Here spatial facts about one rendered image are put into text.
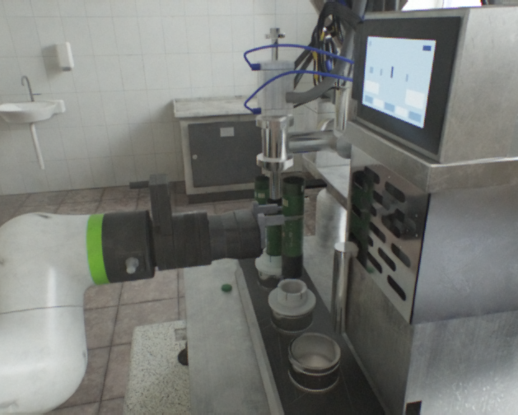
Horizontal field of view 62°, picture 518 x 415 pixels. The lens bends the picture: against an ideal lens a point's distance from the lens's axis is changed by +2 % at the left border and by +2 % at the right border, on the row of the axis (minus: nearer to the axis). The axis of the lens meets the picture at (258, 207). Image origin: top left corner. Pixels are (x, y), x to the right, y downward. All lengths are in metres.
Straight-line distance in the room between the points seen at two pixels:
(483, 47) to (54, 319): 0.49
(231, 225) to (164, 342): 0.60
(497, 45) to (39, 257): 0.49
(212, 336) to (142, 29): 3.63
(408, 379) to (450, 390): 0.05
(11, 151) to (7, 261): 3.96
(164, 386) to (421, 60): 0.83
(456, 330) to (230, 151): 3.23
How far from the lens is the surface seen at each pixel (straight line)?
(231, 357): 0.65
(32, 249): 0.56
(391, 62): 0.42
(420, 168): 0.37
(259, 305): 0.72
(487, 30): 0.35
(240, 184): 3.73
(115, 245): 0.54
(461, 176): 0.38
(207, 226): 0.55
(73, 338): 0.56
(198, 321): 0.71
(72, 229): 0.56
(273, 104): 0.63
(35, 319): 0.55
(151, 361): 1.07
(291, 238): 0.59
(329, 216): 0.85
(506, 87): 0.37
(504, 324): 0.50
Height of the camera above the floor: 1.46
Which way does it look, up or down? 24 degrees down
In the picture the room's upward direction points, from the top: 1 degrees counter-clockwise
